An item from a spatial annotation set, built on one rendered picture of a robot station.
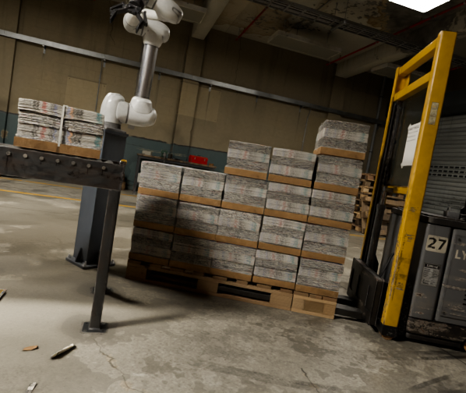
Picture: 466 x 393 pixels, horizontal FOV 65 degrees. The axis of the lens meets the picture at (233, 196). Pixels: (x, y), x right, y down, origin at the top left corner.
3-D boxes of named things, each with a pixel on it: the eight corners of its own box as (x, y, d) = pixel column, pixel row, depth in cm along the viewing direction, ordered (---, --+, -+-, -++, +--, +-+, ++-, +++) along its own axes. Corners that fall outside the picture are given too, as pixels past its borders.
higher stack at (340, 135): (286, 292, 283) (316, 126, 274) (325, 300, 280) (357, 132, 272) (290, 311, 244) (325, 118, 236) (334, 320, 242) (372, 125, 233)
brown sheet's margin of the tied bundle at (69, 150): (100, 157, 208) (100, 150, 207) (99, 159, 181) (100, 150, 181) (69, 153, 202) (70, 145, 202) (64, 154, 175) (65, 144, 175)
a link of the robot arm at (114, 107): (98, 121, 273) (102, 92, 272) (123, 126, 281) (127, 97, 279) (99, 120, 259) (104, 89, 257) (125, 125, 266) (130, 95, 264)
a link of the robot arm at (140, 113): (123, 122, 282) (152, 128, 290) (125, 125, 267) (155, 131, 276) (140, 17, 265) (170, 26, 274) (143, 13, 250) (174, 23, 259)
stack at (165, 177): (142, 265, 292) (158, 161, 286) (287, 292, 283) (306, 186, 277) (123, 278, 254) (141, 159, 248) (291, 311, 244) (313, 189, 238)
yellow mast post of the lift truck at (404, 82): (353, 287, 296) (396, 69, 284) (365, 289, 295) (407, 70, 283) (356, 291, 287) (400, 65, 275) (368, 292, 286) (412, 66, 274)
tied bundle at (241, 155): (227, 174, 281) (232, 143, 280) (265, 180, 280) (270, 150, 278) (223, 173, 244) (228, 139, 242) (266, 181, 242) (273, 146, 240)
